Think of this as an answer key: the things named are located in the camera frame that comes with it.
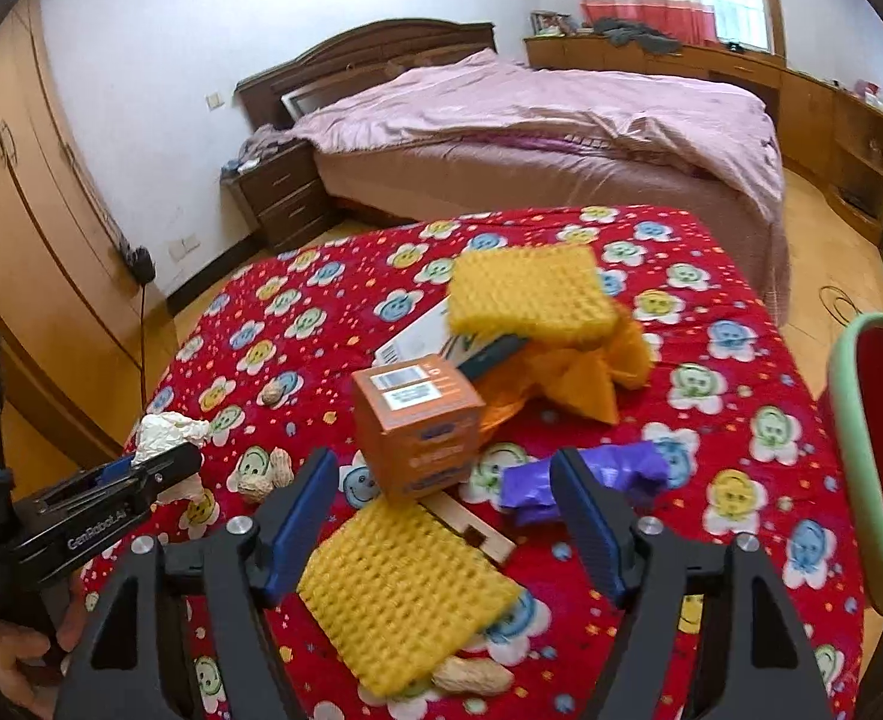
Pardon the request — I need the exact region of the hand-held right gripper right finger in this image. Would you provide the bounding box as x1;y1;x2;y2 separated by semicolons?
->
548;447;836;720

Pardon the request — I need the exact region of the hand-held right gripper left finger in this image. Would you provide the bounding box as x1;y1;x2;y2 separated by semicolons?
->
51;447;341;720

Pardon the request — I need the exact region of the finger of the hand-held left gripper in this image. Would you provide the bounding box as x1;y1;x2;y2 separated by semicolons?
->
130;441;204;503

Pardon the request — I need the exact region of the white tissue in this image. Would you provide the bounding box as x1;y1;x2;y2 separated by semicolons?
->
132;412;213;503

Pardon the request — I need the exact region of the yellow foam net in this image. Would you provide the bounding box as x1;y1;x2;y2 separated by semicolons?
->
296;499;523;697
447;244;618;350

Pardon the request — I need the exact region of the white teal carton box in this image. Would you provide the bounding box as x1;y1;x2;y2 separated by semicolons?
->
373;298;532;391

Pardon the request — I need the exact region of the green bin with red inside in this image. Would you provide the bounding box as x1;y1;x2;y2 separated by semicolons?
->
820;311;883;631

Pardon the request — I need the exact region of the person's left hand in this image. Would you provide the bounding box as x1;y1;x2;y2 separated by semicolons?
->
0;576;91;719

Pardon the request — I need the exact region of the purple plastic bag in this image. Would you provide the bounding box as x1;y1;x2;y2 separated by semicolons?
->
501;441;671;530

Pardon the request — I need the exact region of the wooden notched piece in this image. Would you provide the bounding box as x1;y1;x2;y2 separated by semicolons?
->
422;491;517;567

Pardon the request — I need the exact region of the orange plastic bag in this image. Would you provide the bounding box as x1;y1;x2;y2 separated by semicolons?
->
478;315;652;428

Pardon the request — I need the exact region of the orange cardboard box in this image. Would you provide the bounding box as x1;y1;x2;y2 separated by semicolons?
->
351;354;487;502

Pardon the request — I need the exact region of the red smiley flower blanket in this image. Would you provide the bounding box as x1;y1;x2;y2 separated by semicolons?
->
81;204;866;720

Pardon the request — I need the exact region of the black power adapter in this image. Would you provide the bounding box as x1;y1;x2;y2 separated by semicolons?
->
115;236;157;282

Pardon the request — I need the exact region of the light wooden wardrobe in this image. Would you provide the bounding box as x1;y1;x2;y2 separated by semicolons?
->
0;0;179;451

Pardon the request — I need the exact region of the dark wooden nightstand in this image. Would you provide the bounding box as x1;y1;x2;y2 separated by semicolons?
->
220;139;337;248

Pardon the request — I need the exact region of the purple crumpled cloth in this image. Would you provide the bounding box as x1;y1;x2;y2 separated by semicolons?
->
223;124;296;173

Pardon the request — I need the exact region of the brown wooden bed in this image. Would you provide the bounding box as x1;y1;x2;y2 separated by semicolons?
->
232;19;791;323

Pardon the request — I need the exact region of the white framed board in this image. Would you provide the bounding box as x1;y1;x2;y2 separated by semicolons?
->
280;82;339;126

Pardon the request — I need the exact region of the pink checked quilt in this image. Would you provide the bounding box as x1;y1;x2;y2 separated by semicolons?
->
280;49;788;241

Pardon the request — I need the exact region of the wooden desk cabinet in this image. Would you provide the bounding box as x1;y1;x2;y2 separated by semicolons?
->
523;34;883;245

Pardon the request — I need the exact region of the grey clothes pile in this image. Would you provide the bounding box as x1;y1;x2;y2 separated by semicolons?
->
591;19;683;57

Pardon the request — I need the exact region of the black hanging cable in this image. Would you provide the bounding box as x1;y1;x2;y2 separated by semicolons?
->
135;279;149;410

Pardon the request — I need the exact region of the floor cable loop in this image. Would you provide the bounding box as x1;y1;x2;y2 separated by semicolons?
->
816;283;864;325

